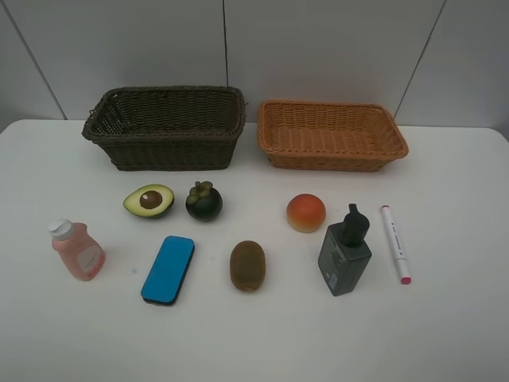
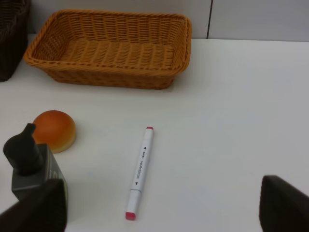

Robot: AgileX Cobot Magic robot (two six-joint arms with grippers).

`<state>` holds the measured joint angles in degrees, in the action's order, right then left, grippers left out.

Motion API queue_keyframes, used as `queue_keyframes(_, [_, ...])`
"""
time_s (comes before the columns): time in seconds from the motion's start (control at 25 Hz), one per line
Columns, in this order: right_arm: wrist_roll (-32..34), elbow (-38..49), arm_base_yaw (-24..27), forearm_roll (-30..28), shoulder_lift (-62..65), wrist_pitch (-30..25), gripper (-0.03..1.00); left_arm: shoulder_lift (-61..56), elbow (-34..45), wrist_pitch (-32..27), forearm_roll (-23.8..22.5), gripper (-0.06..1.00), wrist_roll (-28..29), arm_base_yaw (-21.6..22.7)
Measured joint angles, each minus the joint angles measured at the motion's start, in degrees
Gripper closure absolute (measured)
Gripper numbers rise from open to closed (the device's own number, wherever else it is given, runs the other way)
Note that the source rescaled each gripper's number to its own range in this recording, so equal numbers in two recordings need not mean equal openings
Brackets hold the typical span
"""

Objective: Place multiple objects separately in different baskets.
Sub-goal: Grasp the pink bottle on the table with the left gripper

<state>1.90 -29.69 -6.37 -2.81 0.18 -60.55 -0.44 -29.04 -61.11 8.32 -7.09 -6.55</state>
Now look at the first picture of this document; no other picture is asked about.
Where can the dark purple mangosteen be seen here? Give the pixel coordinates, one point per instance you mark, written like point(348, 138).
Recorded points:
point(204, 202)

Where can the white marker with pink caps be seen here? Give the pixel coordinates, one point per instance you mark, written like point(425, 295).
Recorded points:
point(397, 250)

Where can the orange peach fruit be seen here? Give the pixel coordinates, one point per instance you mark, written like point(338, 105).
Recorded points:
point(306, 213)

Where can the brown kiwi fruit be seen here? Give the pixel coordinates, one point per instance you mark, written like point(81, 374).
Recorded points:
point(247, 266)

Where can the dark brown wicker basket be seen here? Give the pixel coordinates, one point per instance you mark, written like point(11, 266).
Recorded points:
point(174, 128)

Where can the halved avocado with pit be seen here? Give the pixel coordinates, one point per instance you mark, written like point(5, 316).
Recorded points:
point(150, 201)

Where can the black pump bottle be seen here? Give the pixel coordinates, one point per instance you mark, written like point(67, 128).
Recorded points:
point(344, 253)

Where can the orange wicker basket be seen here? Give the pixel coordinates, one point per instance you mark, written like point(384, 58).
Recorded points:
point(305, 135)

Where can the pink bottle with white cap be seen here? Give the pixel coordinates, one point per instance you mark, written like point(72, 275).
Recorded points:
point(80, 253)

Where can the blue whiteboard eraser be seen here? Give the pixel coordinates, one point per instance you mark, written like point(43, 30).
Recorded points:
point(165, 279)

